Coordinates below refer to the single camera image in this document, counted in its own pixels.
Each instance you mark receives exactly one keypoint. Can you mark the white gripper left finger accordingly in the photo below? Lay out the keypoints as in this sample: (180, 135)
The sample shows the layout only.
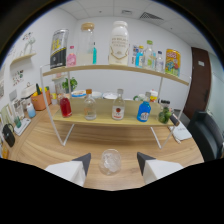
(71, 170)

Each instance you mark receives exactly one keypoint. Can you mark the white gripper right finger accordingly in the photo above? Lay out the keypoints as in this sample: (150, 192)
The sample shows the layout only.
(156, 168)

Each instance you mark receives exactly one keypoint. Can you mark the blue liquid bottle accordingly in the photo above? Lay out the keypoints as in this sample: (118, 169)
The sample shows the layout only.
(144, 112)

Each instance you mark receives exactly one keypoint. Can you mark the clear bottle orange cap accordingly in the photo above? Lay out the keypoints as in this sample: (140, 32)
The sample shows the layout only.
(90, 108)

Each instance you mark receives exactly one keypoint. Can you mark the white milk bottle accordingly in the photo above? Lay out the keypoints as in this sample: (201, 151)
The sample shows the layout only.
(119, 45)

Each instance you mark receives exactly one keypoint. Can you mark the clear glass cup with ice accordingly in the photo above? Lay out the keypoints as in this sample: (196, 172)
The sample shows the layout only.
(110, 162)

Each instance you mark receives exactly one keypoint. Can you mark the green cup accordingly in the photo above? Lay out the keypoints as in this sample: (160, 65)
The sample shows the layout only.
(17, 123)

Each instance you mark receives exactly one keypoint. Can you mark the white notebook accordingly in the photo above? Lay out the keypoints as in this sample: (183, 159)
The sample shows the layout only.
(181, 131)

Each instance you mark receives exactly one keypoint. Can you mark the dark cylindrical tool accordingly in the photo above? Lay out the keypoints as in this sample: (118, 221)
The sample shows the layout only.
(175, 120)

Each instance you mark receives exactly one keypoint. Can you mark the green glass bottle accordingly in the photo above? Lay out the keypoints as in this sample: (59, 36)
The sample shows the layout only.
(164, 115)

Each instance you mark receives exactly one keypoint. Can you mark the red liquid bottle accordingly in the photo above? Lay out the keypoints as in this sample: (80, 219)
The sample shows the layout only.
(65, 108)

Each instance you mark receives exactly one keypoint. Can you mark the white kitchen scale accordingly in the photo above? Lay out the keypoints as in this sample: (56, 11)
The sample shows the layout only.
(23, 128)

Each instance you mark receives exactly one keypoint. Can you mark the black chair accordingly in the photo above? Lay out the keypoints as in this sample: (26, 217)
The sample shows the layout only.
(210, 133)

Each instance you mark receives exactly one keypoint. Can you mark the two-tier wooden shelf rack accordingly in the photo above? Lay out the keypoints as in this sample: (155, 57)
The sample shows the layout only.
(104, 113)

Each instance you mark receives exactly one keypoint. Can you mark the clear bottle red label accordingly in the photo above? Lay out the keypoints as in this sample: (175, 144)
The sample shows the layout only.
(118, 108)

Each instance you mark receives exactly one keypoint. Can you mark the small white blue bottle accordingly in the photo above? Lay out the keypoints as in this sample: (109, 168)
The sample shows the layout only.
(31, 111)

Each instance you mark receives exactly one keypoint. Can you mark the black kettle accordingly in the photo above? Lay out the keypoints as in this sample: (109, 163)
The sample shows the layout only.
(8, 136)

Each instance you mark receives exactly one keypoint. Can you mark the orange basket with fruit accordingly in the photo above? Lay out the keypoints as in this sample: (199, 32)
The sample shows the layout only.
(40, 101)

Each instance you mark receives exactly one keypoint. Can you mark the blue rimmed bowl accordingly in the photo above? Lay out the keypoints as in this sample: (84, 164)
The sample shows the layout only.
(78, 94)

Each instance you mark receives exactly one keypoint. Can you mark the white bowl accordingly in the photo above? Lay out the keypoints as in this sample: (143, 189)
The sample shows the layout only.
(109, 96)
(97, 95)

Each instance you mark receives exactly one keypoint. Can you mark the potted green plant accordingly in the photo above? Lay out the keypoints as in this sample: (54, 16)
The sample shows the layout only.
(70, 83)

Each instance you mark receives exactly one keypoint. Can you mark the white kitchen appliance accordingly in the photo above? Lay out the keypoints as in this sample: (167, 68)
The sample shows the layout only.
(28, 90)

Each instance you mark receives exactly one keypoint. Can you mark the brown door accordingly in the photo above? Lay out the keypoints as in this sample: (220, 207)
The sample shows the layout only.
(198, 80)

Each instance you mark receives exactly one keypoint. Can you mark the clear bottle blue cap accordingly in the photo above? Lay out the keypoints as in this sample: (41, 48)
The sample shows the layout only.
(159, 63)

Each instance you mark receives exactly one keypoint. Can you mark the yellow colourful can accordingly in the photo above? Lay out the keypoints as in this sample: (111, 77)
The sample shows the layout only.
(172, 62)

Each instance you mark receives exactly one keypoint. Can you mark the small blue bottle yellow cap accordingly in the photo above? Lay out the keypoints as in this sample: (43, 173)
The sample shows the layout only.
(139, 59)

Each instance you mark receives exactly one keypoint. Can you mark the small pink bottle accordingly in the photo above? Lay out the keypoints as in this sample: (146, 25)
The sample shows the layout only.
(71, 59)

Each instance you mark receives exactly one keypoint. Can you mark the clear bottle green cap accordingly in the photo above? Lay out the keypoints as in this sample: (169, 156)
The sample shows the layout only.
(149, 56)

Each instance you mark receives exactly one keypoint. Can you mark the small teal bottle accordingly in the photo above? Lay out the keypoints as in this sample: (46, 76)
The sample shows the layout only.
(95, 55)

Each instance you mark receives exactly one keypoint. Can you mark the large silver black can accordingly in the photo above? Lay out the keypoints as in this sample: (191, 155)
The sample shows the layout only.
(59, 50)

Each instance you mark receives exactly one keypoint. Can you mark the white vase with flowers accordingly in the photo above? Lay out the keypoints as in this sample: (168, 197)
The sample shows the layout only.
(29, 45)

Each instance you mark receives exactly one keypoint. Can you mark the ceiling air vent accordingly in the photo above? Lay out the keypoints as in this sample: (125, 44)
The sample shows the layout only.
(150, 16)

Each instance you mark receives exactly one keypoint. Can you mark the square ceiling diffuser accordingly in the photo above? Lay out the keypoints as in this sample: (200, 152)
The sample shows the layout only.
(126, 12)

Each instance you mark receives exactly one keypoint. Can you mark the wooden wall shelf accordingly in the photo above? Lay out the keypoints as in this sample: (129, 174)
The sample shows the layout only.
(23, 58)

